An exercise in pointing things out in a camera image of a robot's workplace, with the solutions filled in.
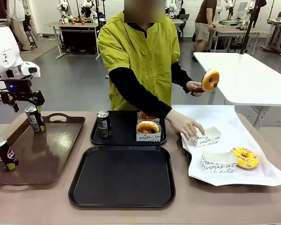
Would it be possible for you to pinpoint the brown plastic tray with handles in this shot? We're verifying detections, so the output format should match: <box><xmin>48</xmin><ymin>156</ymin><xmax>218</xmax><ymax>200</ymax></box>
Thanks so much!
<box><xmin>0</xmin><ymin>113</ymin><xmax>86</xmax><ymax>186</ymax></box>

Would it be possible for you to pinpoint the person's left hand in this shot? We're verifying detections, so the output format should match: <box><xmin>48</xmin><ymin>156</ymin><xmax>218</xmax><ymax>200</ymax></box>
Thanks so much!
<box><xmin>185</xmin><ymin>80</ymin><xmax>206</xmax><ymax>98</ymax></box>

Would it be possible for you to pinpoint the grey background work table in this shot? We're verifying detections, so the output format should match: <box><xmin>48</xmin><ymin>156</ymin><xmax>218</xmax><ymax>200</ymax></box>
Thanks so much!
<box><xmin>213</xmin><ymin>25</ymin><xmax>270</xmax><ymax>53</ymax></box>

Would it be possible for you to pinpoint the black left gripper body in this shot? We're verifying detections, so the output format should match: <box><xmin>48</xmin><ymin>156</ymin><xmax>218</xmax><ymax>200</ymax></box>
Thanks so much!
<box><xmin>6</xmin><ymin>78</ymin><xmax>32</xmax><ymax>98</ymax></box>

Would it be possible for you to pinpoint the white side table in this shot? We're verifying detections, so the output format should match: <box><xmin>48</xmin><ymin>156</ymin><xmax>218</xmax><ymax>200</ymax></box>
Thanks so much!
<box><xmin>193</xmin><ymin>52</ymin><xmax>281</xmax><ymax>128</ymax></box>

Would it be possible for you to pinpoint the white background desk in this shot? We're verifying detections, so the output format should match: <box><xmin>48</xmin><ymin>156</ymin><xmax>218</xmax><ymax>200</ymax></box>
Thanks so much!
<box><xmin>264</xmin><ymin>17</ymin><xmax>281</xmax><ymax>57</ymax></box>

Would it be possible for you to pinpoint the small black serving tray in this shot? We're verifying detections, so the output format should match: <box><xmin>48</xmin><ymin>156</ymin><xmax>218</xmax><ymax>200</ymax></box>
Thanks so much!
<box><xmin>90</xmin><ymin>110</ymin><xmax>167</xmax><ymax>146</ymax></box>

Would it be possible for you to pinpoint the grey plastic stool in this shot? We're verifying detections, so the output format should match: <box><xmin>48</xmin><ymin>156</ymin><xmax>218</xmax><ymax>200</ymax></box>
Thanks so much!
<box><xmin>25</xmin><ymin>30</ymin><xmax>38</xmax><ymax>45</ymax></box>

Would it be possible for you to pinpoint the grey laptop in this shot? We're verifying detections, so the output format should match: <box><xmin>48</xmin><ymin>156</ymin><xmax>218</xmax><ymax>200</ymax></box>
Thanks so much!
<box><xmin>177</xmin><ymin>13</ymin><xmax>190</xmax><ymax>25</ymax></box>

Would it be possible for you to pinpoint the person's left forearm black sleeve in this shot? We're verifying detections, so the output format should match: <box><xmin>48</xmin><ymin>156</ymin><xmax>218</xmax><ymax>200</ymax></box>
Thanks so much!
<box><xmin>170</xmin><ymin>62</ymin><xmax>194</xmax><ymax>94</ymax></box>

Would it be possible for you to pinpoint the person's right forearm black sleeve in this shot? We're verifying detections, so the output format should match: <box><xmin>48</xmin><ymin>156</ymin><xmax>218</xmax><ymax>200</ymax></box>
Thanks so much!
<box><xmin>108</xmin><ymin>67</ymin><xmax>173</xmax><ymax>120</ymax></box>

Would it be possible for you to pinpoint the bystander in white hoodie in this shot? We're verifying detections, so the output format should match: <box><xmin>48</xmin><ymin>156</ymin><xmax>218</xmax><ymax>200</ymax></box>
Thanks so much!
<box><xmin>6</xmin><ymin>0</ymin><xmax>32</xmax><ymax>52</ymax></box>

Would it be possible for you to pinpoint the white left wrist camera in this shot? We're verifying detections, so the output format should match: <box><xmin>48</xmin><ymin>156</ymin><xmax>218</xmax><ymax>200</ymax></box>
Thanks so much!
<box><xmin>20</xmin><ymin>61</ymin><xmax>41</xmax><ymax>78</ymax></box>

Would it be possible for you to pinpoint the glazed donut with red topping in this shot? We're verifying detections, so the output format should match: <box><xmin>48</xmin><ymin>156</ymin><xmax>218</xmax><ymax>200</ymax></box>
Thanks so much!
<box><xmin>138</xmin><ymin>111</ymin><xmax>155</xmax><ymax>120</ymax></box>

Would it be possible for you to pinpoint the white paper box with script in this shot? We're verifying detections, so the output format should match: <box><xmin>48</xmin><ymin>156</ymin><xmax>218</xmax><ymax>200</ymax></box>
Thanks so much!
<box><xmin>191</xmin><ymin>126</ymin><xmax>222</xmax><ymax>148</ymax></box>
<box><xmin>200</xmin><ymin>151</ymin><xmax>238</xmax><ymax>173</ymax></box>

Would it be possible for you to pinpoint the person's right hand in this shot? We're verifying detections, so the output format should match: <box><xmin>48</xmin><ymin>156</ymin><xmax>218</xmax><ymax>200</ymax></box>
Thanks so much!
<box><xmin>165</xmin><ymin>109</ymin><xmax>206</xmax><ymax>142</ymax></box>

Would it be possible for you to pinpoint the grey table with toys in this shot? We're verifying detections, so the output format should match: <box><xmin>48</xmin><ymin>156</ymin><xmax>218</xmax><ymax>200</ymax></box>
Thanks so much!
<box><xmin>44</xmin><ymin>22</ymin><xmax>103</xmax><ymax>60</ymax></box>

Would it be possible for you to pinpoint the glazed donut with dark centre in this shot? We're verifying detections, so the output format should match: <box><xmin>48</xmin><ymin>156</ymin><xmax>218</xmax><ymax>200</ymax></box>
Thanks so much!
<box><xmin>136</xmin><ymin>120</ymin><xmax>160</xmax><ymax>134</ymax></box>

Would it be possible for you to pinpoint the large black serving tray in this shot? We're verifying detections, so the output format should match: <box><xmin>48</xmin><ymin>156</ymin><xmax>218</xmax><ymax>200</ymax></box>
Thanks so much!
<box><xmin>68</xmin><ymin>145</ymin><xmax>176</xmax><ymax>209</ymax></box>

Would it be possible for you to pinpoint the black Pepsi soda can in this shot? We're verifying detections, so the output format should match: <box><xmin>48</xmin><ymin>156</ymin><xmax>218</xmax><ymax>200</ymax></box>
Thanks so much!
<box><xmin>0</xmin><ymin>137</ymin><xmax>19</xmax><ymax>172</ymax></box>
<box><xmin>96</xmin><ymin>110</ymin><xmax>112</xmax><ymax>139</ymax></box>

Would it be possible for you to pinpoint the black tripod pole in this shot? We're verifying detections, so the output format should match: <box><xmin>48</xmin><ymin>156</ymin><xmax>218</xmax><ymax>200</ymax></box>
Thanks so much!
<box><xmin>240</xmin><ymin>0</ymin><xmax>260</xmax><ymax>55</ymax></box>

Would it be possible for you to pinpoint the green black can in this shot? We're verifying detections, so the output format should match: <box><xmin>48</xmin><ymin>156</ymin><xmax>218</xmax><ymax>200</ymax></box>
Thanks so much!
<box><xmin>25</xmin><ymin>105</ymin><xmax>47</xmax><ymax>134</ymax></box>

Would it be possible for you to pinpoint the black tray under paper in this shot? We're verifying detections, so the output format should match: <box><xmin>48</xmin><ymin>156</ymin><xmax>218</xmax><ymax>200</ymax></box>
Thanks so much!
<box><xmin>185</xmin><ymin>150</ymin><xmax>246</xmax><ymax>186</ymax></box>

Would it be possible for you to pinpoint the bystander in brown shirt shorts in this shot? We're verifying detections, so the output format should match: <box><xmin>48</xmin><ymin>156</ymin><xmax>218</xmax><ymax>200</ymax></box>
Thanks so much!
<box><xmin>194</xmin><ymin>0</ymin><xmax>217</xmax><ymax>52</ymax></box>

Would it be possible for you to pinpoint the glazed donut with chocolate dots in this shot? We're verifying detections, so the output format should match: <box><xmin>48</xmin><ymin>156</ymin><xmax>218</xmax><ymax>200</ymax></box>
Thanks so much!
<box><xmin>202</xmin><ymin>69</ymin><xmax>220</xmax><ymax>92</ymax></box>

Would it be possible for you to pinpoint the white paper sheet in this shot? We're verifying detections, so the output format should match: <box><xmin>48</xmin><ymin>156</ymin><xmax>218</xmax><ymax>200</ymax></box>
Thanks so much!
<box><xmin>172</xmin><ymin>104</ymin><xmax>281</xmax><ymax>187</ymax></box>

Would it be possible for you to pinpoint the yellow sprinkled donut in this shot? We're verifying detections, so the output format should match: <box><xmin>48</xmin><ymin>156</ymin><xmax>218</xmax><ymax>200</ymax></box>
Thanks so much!
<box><xmin>231</xmin><ymin>147</ymin><xmax>259</xmax><ymax>169</ymax></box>

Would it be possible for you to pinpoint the person in yellow-green blouse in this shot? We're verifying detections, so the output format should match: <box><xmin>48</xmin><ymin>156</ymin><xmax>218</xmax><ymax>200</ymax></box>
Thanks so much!
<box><xmin>97</xmin><ymin>0</ymin><xmax>181</xmax><ymax>112</ymax></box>

